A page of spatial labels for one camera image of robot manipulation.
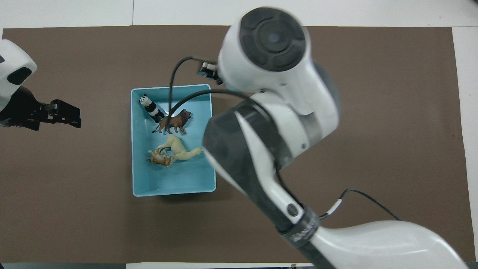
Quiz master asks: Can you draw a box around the cream white horse toy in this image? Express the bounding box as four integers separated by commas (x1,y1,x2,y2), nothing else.
156,134,204,162

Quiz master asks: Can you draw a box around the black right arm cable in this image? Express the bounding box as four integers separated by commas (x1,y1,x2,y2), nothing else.
167,56,402,222

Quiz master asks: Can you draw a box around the brown lion toy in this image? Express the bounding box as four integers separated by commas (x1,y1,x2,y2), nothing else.
152,108,192,135

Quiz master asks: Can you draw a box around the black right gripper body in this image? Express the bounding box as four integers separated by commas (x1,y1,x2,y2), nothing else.
197,61,224,86

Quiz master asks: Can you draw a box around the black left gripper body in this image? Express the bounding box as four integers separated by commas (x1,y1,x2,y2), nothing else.
0,86,52,132

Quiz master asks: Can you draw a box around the blue plastic storage box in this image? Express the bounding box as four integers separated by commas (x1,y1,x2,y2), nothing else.
130,84,217,198

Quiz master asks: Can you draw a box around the brown table mat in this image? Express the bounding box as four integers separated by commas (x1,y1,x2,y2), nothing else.
0,25,466,264

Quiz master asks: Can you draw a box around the orange tiger toy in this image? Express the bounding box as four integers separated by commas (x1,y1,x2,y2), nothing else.
146,147,177,168

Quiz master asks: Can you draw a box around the black white panda toy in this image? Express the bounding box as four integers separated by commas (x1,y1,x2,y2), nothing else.
139,94,166,124

